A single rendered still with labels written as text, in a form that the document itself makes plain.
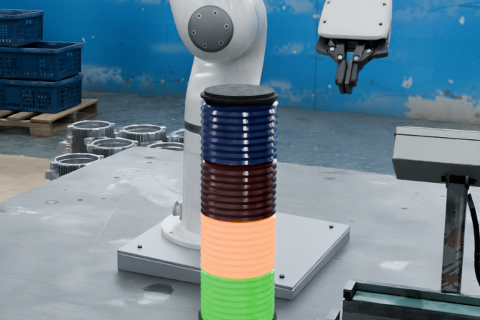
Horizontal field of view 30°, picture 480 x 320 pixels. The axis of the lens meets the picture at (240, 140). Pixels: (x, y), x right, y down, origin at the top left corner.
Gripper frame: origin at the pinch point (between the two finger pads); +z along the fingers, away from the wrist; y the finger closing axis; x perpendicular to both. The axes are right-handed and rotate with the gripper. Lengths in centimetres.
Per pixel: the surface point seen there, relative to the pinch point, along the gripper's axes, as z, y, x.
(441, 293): 32.0, 17.4, -7.7
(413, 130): 9.2, 11.1, -3.5
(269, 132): 34, 7, -53
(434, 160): 13.3, 14.3, -3.6
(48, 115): -163, -287, 378
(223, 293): 45, 4, -47
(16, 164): -59, -184, 205
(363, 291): 32.8, 8.4, -7.1
